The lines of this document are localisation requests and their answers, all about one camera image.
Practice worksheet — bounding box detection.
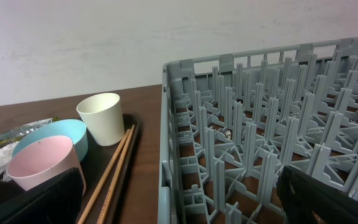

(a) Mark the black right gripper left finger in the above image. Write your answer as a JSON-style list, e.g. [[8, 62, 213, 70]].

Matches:
[[0, 167, 84, 224]]

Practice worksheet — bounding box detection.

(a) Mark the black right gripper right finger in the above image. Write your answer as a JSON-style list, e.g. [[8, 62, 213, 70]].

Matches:
[[277, 166, 358, 224]]

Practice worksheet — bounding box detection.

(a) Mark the pink plastic cup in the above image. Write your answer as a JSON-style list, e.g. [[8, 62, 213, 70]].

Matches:
[[6, 135, 81, 190]]

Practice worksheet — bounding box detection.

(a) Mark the green plastic wrapper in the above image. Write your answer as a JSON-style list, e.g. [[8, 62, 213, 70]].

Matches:
[[0, 117, 58, 149]]

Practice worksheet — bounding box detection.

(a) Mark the grey plastic dishwasher rack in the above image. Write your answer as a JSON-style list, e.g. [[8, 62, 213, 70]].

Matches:
[[158, 37, 358, 223]]

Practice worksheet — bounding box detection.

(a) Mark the dark brown serving tray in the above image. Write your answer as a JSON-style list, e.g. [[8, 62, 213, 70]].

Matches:
[[0, 113, 141, 224]]

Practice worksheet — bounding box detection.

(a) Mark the light blue bowl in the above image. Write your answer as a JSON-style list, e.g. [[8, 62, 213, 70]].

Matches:
[[12, 119, 88, 161]]

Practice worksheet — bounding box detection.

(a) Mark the wooden chopstick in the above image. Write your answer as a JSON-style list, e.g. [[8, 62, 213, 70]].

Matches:
[[77, 129, 130, 224], [97, 125, 135, 224]]

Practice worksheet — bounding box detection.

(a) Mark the cream plastic cup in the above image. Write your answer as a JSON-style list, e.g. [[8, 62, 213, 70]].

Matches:
[[76, 93, 125, 146]]

